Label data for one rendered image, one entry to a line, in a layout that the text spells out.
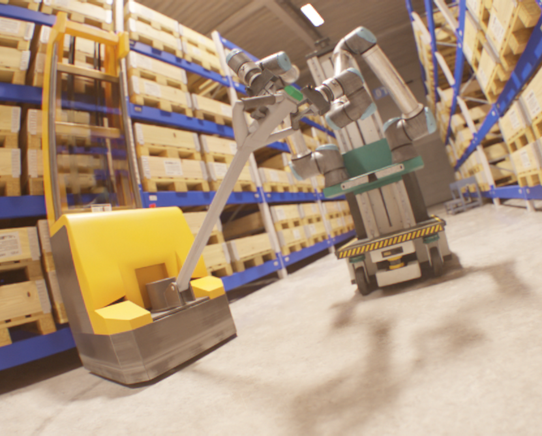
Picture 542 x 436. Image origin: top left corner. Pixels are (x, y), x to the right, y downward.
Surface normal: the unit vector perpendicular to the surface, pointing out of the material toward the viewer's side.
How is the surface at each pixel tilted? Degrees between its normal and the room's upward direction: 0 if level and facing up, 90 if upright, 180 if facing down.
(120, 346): 90
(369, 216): 90
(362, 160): 90
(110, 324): 90
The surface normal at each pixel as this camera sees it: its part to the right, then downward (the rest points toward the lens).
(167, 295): -0.52, 0.07
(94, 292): 0.81, -0.28
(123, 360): 0.21, -0.14
